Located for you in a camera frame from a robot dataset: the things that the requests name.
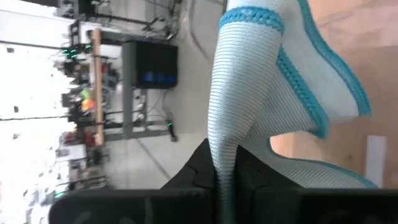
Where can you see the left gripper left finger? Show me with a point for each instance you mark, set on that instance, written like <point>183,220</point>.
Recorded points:
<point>140,207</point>

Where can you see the blue microfiber towel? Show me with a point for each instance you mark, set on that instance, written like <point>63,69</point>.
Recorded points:
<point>242,77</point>

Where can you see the black computer tower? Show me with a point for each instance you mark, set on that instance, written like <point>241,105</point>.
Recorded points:
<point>155,62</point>

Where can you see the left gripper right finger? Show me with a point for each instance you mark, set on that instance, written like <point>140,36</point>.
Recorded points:
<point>295,207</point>

